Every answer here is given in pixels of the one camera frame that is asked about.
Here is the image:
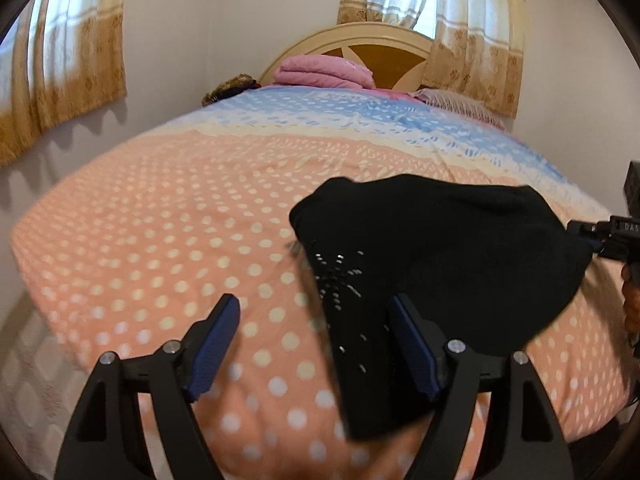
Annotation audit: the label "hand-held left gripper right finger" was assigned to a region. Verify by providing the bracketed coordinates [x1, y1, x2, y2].
[390, 294, 571, 480]

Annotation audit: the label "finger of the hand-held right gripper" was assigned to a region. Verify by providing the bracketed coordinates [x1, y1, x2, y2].
[566, 219, 608, 252]

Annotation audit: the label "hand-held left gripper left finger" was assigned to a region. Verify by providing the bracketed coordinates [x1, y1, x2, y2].
[52, 292, 242, 480]

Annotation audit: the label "black pants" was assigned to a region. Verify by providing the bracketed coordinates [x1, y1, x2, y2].
[289, 175, 593, 443]

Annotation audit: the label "person's right hand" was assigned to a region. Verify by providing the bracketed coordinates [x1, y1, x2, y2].
[620, 262, 640, 346]

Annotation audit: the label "polka dot striped bedspread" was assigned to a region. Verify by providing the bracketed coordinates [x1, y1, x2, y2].
[10, 85, 633, 480]

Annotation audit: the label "fringed striped pillow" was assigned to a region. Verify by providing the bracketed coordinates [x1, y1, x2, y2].
[415, 87, 507, 132]

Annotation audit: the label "beige patterned curtain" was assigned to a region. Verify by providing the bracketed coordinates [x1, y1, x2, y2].
[0, 0, 136, 167]
[337, 0, 526, 120]

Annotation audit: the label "pink bed sheet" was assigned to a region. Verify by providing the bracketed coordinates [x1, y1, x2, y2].
[374, 87, 426, 104]

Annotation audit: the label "brown furry cushion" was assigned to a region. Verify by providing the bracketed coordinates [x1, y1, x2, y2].
[201, 74, 261, 107]

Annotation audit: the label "cream wooden headboard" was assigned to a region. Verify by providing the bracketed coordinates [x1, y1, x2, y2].
[257, 22, 436, 93]

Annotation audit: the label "pink folded blanket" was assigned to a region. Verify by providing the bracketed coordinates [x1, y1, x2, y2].
[272, 55, 376, 90]

